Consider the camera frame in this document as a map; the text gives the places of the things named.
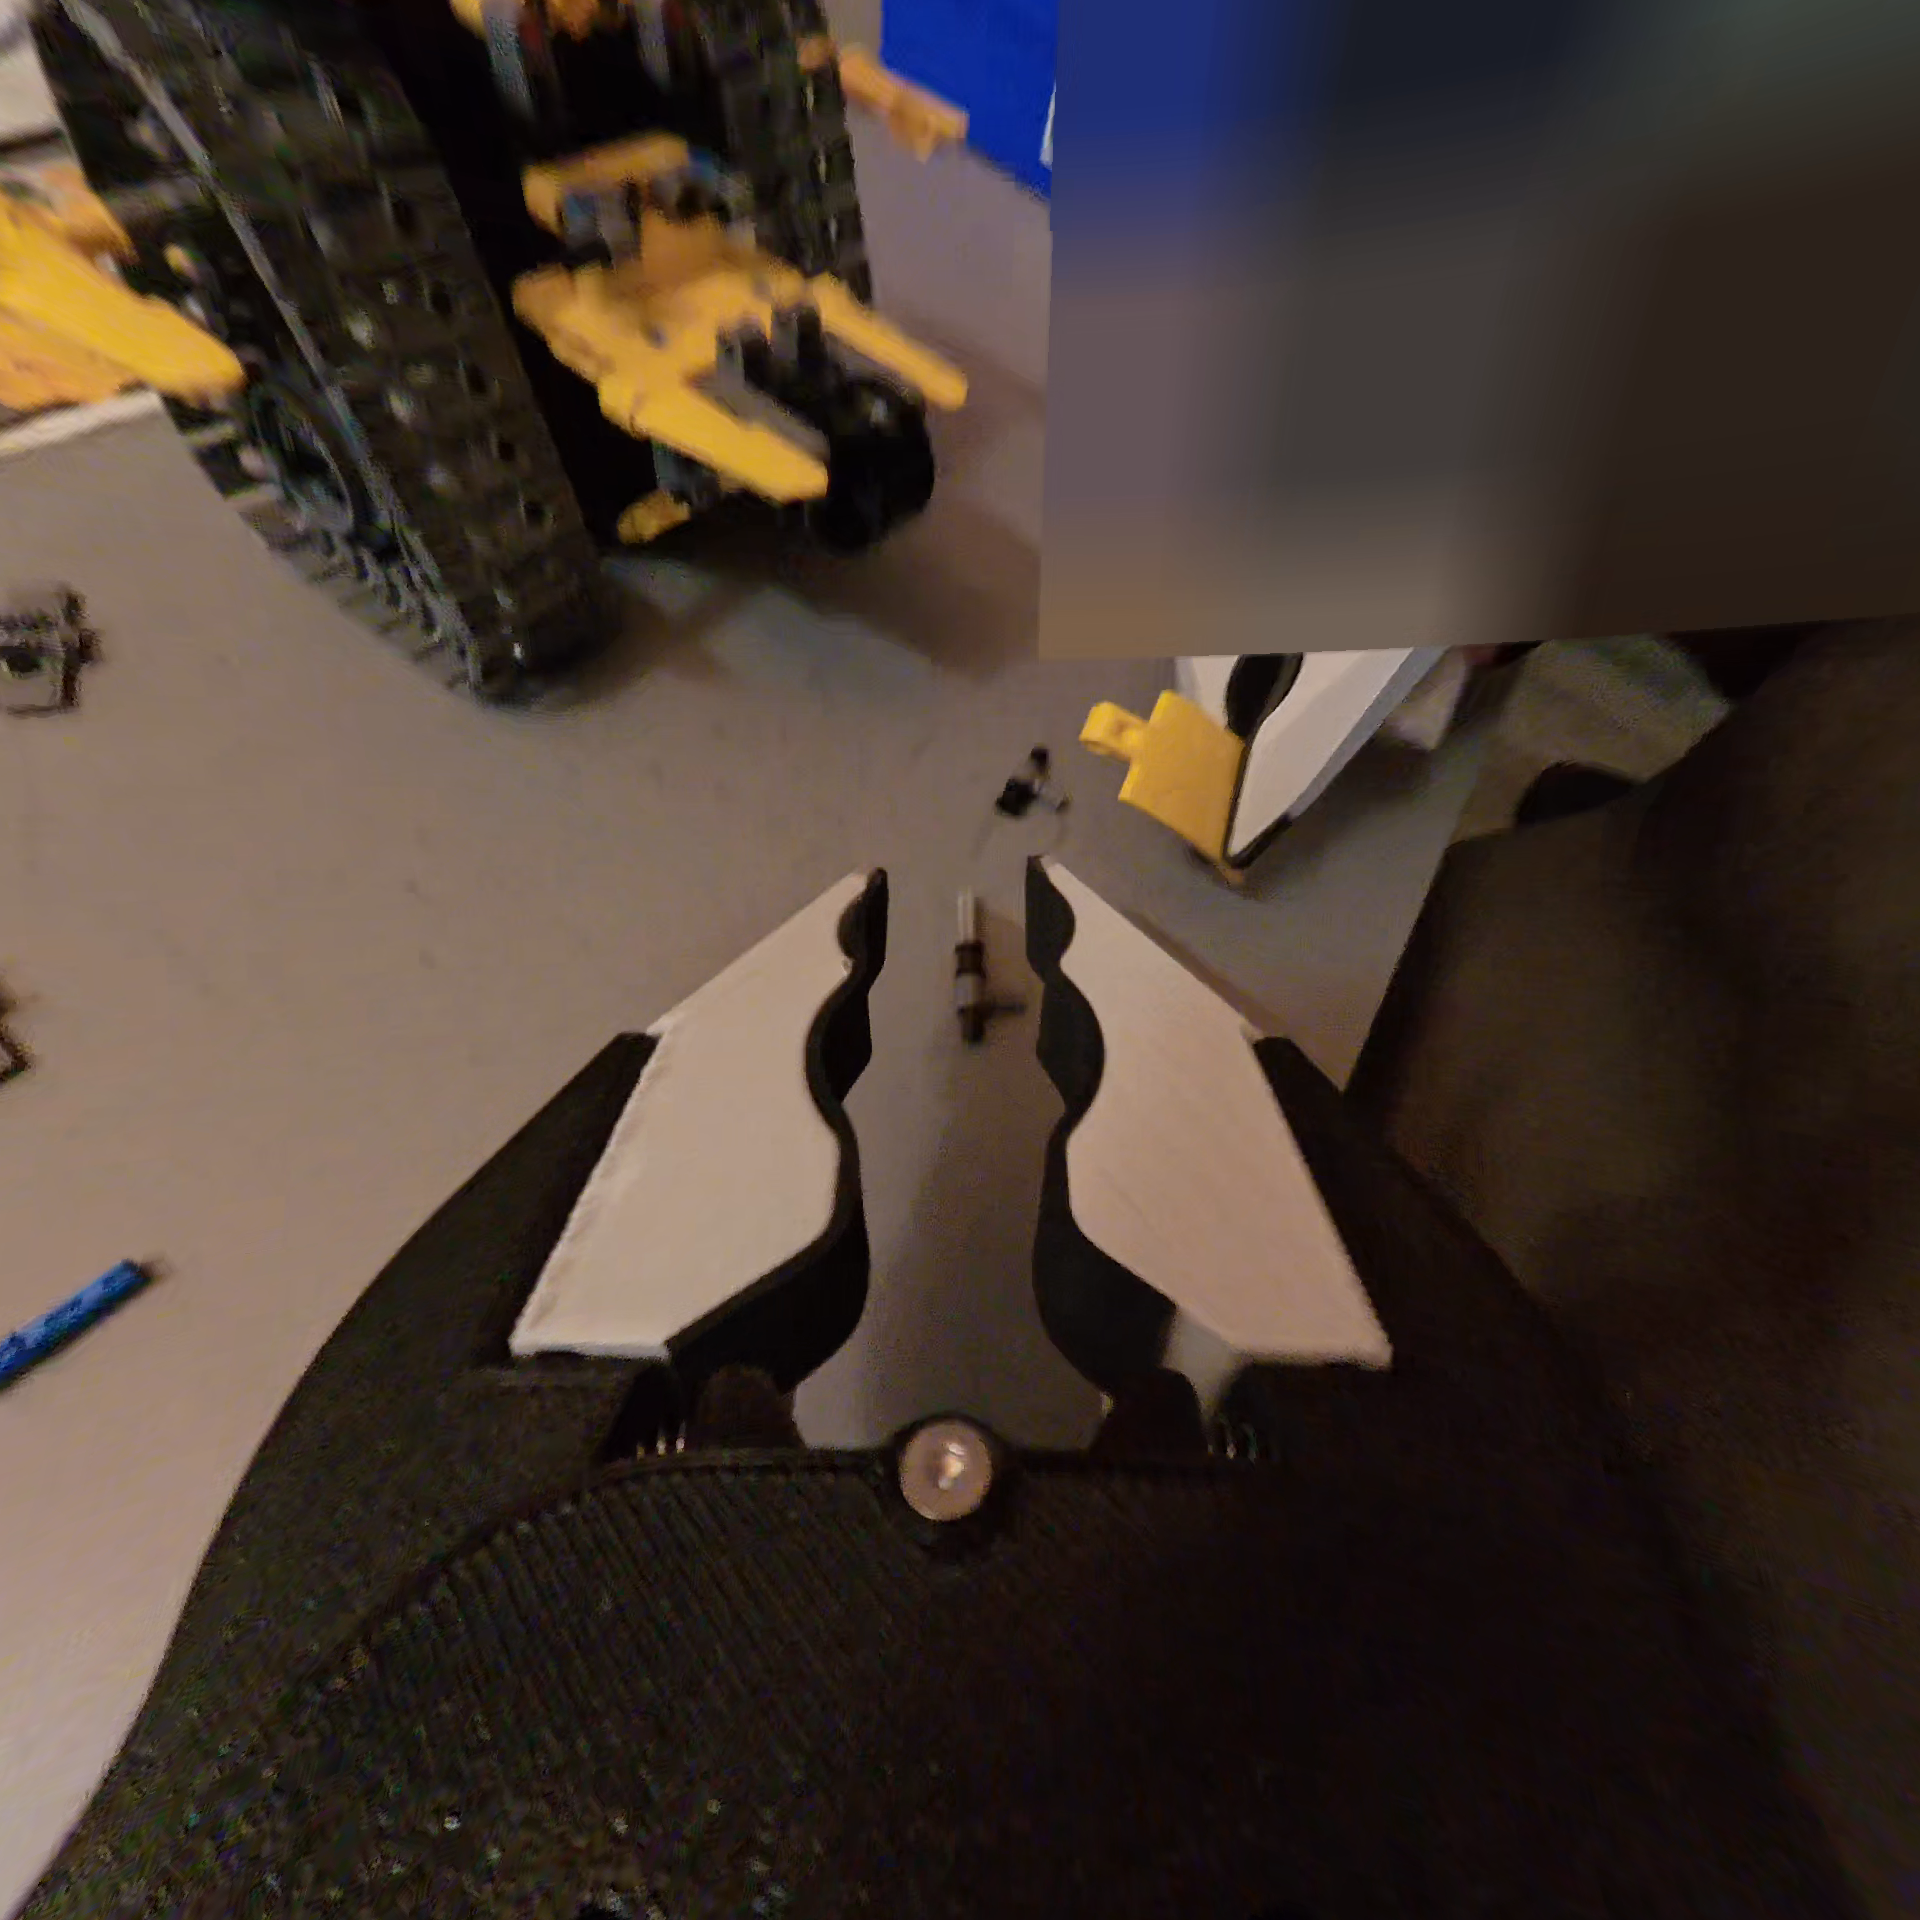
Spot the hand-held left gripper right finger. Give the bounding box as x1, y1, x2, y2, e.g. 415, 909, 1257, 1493
1024, 854, 1395, 1424

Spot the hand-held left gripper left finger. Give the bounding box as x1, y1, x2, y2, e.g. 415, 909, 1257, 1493
507, 865, 893, 1366

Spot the yellow curved toy panel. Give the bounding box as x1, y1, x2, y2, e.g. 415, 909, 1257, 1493
1077, 696, 1251, 875

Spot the long grey black axle assembly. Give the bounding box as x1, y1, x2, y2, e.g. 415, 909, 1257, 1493
949, 888, 1031, 1046

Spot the dark grey track link piece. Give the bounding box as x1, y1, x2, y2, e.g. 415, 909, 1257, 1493
0, 582, 104, 719

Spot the blue toy pin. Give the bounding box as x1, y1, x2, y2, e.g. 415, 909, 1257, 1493
0, 1256, 158, 1393

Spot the blue plastic bin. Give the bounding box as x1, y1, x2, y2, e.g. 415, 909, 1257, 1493
879, 0, 1057, 201

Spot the yellow black toy tracked vehicle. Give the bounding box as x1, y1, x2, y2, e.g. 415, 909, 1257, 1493
0, 0, 975, 710

